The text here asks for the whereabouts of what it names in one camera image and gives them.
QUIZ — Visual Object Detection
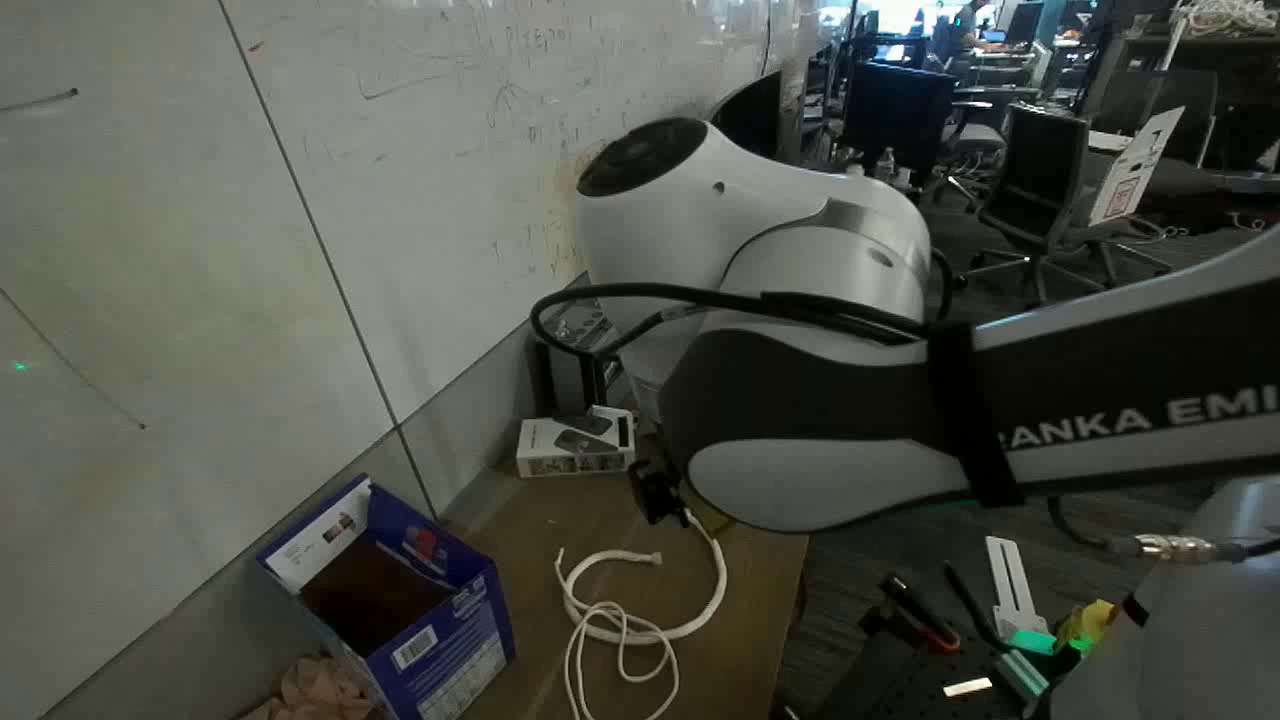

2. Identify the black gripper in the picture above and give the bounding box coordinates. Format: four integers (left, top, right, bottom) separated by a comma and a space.
627, 459, 686, 524

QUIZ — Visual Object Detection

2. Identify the thick white braided rope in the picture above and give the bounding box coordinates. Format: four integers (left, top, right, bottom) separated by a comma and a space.
552, 506, 734, 654

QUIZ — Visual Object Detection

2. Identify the thin white cord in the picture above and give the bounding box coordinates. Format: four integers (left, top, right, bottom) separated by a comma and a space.
560, 595, 686, 720

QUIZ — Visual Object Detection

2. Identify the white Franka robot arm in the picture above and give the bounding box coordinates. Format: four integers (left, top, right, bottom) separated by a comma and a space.
576, 118, 1280, 531

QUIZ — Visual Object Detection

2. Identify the blue cardboard box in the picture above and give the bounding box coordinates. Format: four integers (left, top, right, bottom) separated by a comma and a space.
262, 477, 518, 720

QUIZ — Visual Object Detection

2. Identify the black red marker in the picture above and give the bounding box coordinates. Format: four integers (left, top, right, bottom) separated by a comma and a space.
882, 572, 966, 656

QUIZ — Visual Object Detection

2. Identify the pink crumpled cloth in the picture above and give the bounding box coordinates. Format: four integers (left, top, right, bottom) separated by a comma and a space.
239, 656, 385, 720

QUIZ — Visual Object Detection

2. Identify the green marker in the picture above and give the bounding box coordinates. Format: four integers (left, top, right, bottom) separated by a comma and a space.
996, 601, 1119, 695

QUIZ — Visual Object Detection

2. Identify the black office chair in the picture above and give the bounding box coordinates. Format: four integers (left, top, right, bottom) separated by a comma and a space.
966, 103, 1162, 304

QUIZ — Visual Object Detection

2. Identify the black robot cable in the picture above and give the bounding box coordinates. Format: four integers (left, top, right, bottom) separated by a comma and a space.
527, 280, 938, 416

